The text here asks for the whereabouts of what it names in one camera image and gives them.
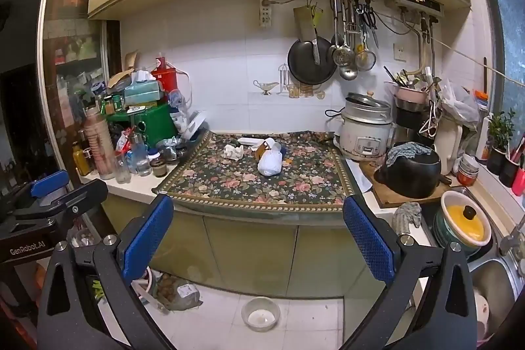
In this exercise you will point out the grey blue rag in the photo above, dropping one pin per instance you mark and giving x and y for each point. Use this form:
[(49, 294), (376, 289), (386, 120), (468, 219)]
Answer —
[(406, 151)]

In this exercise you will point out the orange brown packet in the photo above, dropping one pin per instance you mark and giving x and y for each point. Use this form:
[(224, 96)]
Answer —
[(262, 149)]

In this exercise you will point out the white power strip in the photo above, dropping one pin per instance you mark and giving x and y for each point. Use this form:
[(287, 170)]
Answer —
[(265, 7)]

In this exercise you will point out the metal mesh strainer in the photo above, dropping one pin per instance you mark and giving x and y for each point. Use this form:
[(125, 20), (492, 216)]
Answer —
[(365, 59)]

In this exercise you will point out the red plastic container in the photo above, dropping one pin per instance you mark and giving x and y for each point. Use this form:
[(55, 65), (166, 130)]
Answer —
[(164, 77)]

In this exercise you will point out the black wok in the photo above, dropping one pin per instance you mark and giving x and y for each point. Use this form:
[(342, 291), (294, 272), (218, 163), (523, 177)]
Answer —
[(305, 67)]

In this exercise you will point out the clear drinking glass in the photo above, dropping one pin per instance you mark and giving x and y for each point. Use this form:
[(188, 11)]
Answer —
[(122, 169)]

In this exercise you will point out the clear plastic bottle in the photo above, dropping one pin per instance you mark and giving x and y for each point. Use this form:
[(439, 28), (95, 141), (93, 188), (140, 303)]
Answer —
[(141, 159)]

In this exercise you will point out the beige base cabinet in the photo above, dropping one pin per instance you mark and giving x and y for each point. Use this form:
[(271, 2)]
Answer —
[(254, 251)]

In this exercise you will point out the window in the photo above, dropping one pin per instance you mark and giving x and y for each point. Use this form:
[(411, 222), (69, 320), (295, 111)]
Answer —
[(504, 5)]

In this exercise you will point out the metal slotted spoon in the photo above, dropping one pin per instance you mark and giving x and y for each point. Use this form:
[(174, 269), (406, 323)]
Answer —
[(343, 54)]

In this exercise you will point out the black clay pot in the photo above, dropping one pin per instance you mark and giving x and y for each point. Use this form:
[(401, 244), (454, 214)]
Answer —
[(410, 177)]

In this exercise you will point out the stack of pink cups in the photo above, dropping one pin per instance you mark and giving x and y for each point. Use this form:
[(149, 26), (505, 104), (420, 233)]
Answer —
[(100, 145)]

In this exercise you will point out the thin clothesline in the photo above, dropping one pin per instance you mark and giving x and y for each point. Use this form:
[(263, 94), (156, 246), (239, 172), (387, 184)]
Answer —
[(451, 49)]

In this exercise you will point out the steel faucet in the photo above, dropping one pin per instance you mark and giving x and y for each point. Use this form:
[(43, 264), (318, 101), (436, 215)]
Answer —
[(510, 241)]

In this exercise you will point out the plastic bag of food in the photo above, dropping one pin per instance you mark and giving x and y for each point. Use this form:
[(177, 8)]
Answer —
[(180, 294)]

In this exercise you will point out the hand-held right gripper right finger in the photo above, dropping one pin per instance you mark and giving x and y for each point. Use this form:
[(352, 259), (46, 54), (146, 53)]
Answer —
[(369, 239)]

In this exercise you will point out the translucent plastic bag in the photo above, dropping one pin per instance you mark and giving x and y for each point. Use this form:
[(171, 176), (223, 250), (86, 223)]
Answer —
[(461, 102)]

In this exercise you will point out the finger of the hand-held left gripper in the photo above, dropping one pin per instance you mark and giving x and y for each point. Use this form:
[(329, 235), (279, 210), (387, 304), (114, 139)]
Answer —
[(49, 182), (80, 197)]

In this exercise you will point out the green box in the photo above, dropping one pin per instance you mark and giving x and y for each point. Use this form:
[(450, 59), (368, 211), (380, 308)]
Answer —
[(151, 124)]

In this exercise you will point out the stack of small bowls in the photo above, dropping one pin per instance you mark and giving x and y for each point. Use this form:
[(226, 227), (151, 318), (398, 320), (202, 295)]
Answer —
[(467, 171)]

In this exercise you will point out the white rice cooker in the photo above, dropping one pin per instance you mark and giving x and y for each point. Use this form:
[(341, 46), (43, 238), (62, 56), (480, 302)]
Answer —
[(365, 132)]

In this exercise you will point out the grey dish cloth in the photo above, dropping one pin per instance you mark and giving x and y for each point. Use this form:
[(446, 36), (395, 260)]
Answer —
[(406, 216)]

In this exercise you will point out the clear plastic bowl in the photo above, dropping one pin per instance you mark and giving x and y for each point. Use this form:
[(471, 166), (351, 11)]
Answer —
[(260, 313)]

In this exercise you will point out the yellow oil bottle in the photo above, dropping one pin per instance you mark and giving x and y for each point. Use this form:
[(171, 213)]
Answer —
[(81, 161)]

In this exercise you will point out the teal tissue box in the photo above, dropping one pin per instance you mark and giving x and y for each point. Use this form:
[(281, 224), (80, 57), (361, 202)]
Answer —
[(141, 91)]

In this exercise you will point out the crumpled white tissue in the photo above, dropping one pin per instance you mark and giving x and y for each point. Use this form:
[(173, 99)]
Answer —
[(233, 152)]

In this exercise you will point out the pot with yellow lid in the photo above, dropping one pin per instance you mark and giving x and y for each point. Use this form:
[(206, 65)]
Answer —
[(465, 227)]

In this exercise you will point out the steel sink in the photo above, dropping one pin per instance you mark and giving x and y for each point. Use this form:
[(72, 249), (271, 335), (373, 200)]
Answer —
[(492, 284)]

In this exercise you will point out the kitchen cleaver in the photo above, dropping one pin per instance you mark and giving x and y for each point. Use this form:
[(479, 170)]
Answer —
[(307, 24)]

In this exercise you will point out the flat white tray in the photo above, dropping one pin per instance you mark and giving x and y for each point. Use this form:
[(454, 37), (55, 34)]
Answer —
[(251, 141)]

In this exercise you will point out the white thermos jug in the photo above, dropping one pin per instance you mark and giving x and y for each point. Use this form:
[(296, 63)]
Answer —
[(447, 145)]

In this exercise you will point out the white wall socket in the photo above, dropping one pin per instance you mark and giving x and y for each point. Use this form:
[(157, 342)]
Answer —
[(399, 52)]

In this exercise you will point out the wall water heater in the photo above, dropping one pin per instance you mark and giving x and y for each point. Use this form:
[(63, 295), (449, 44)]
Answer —
[(414, 1)]

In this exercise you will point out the glass jar with dark lid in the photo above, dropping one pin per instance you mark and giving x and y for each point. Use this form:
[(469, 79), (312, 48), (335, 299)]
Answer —
[(158, 167)]

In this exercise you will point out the glass door display cabinet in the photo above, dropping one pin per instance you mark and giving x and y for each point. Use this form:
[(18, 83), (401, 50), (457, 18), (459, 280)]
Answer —
[(74, 46)]

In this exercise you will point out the white plastic bag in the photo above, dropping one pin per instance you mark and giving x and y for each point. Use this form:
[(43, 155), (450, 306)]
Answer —
[(270, 163)]

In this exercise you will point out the pink utensil bowl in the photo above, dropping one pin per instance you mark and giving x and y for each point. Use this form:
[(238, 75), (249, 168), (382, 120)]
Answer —
[(410, 95)]

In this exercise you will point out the pink rimmed bin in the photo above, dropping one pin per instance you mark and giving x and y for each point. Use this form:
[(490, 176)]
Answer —
[(143, 285)]

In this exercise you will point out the wooden cutting board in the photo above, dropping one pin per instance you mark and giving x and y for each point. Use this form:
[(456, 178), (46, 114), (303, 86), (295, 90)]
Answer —
[(410, 202)]

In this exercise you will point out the kitchen scissors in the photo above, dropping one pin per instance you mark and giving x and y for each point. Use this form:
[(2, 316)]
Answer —
[(369, 17)]

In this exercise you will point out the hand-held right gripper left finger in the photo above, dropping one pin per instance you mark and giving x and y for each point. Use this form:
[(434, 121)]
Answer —
[(147, 235)]

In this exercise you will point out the small potted plant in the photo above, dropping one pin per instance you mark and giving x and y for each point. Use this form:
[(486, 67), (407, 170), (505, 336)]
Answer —
[(500, 128)]

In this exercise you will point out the floral table cloth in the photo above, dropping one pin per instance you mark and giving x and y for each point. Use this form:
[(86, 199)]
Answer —
[(246, 186)]

